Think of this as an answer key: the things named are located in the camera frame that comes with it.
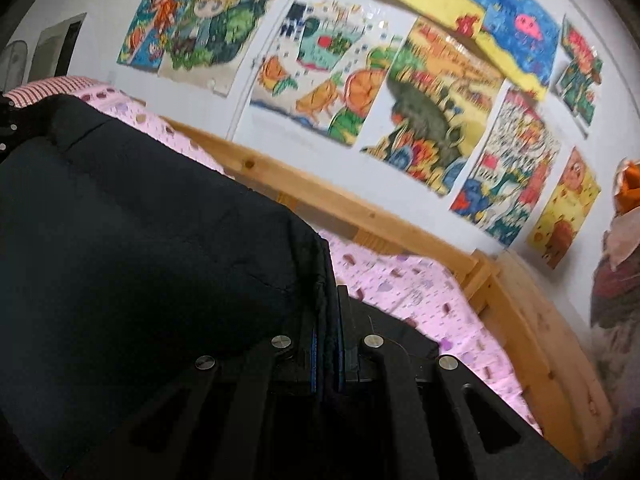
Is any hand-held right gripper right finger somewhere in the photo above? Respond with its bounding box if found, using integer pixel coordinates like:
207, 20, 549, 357
335, 284, 585, 480

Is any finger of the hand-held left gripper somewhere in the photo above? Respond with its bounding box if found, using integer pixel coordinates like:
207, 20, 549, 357
0, 92, 22, 157

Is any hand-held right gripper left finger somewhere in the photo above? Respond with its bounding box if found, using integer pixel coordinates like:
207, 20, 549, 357
65, 327, 323, 480

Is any black jacket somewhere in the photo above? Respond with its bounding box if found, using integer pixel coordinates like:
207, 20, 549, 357
0, 94, 442, 480

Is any clear plastic bag of clothes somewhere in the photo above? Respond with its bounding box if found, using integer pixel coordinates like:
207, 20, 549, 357
589, 157, 640, 463

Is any red checked pillow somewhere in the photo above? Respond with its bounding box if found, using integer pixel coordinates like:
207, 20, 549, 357
4, 75, 97, 109

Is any standing fan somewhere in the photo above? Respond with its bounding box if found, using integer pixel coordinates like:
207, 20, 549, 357
0, 40, 29, 94

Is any grey door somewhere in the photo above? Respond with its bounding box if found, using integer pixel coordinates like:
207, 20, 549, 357
36, 12, 88, 82

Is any pink apple print blanket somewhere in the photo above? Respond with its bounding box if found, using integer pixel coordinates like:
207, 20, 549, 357
80, 85, 544, 437

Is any orange-haired figure blue drawing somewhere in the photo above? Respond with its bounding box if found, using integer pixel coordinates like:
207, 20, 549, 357
116, 0, 202, 69

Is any blond figure drawing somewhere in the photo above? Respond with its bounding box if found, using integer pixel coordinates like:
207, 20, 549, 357
157, 0, 282, 97

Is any red city drawing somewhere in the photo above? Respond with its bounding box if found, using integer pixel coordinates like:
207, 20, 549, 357
449, 86, 562, 249

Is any yellow drawing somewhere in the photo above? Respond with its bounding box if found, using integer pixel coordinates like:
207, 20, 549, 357
526, 146, 602, 270

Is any dark hill landscape drawing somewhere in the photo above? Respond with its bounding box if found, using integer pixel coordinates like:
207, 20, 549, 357
359, 16, 507, 197

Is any oranges and teal drawing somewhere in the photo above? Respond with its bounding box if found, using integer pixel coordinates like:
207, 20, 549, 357
249, 0, 404, 149

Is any orange cloth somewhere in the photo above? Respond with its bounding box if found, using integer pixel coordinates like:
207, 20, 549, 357
614, 159, 640, 214

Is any pink jellyfish sea drawing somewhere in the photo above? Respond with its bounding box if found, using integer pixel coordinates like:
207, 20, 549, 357
474, 0, 562, 102

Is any red-haired green-clothed figure drawing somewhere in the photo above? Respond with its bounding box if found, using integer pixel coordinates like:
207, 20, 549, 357
551, 16, 604, 129

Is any wooden bed frame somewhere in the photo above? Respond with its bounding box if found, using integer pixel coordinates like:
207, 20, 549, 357
159, 114, 617, 468

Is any white wall pipe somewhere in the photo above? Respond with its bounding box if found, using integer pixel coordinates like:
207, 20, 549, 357
225, 0, 312, 142

